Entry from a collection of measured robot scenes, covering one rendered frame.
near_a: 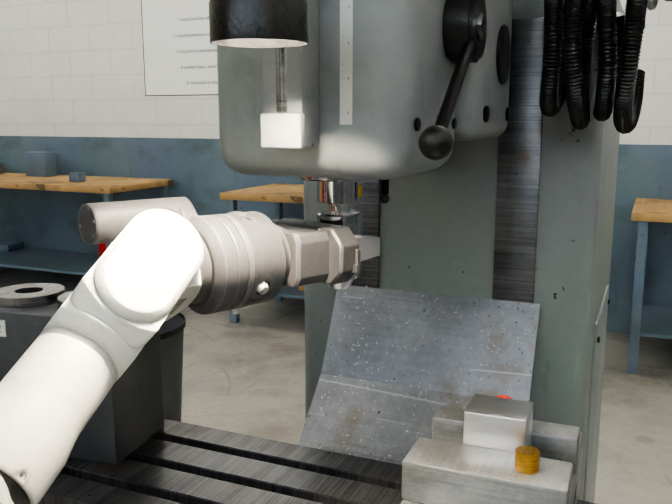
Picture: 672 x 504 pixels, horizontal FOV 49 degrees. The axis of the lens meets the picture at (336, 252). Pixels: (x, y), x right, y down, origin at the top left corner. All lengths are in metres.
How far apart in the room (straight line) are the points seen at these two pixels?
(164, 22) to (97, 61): 0.73
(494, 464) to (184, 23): 5.47
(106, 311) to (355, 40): 0.31
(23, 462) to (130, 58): 5.86
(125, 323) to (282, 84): 0.24
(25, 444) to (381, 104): 0.38
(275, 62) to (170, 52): 5.42
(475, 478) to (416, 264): 0.51
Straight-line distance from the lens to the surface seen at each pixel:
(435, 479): 0.72
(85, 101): 6.59
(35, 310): 1.00
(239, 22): 0.53
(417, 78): 0.67
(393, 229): 1.14
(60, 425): 0.53
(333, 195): 0.74
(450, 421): 0.81
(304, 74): 0.64
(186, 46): 5.98
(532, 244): 1.09
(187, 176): 5.98
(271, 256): 0.66
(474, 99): 0.83
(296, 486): 0.91
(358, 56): 0.66
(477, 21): 0.76
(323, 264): 0.70
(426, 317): 1.13
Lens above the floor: 1.37
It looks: 10 degrees down
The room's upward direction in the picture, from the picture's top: straight up
